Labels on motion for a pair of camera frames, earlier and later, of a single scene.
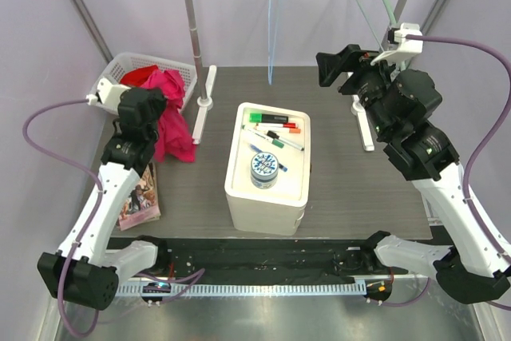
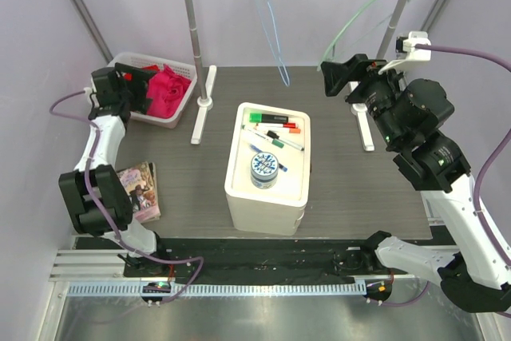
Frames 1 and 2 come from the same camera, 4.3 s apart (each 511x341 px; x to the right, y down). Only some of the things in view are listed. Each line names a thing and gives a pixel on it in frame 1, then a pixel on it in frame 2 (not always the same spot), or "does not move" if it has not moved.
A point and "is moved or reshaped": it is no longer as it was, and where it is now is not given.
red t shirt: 137,77 does not move
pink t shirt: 175,141 is moved or reshaped
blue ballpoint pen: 259,150 does not move
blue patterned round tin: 264,171 does not move
